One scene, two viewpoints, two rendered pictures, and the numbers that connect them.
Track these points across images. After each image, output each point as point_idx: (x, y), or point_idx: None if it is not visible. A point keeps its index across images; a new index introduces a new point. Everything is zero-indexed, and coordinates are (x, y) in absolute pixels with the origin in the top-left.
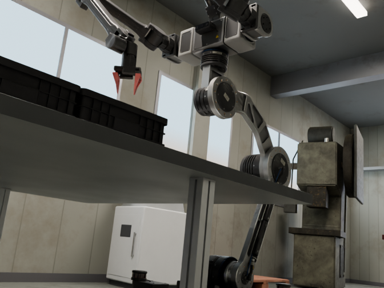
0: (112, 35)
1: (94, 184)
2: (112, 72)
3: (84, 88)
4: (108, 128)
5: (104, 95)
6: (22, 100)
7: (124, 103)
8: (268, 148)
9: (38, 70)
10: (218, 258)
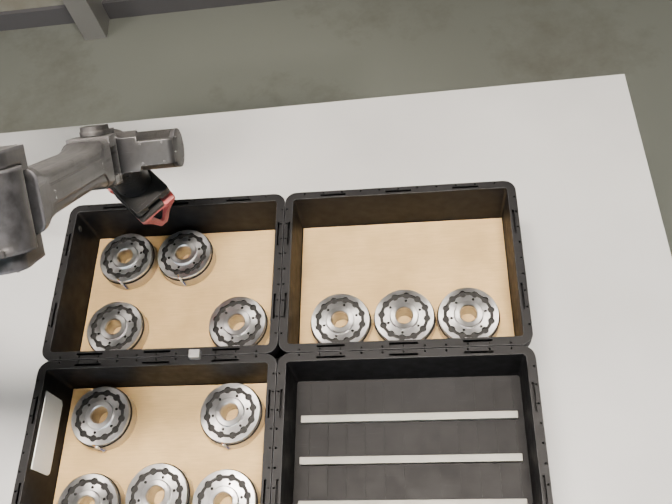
0: (175, 135)
1: None
2: (174, 196)
3: (280, 195)
4: (369, 98)
5: (239, 196)
6: (463, 89)
7: (190, 199)
8: None
9: (375, 188)
10: None
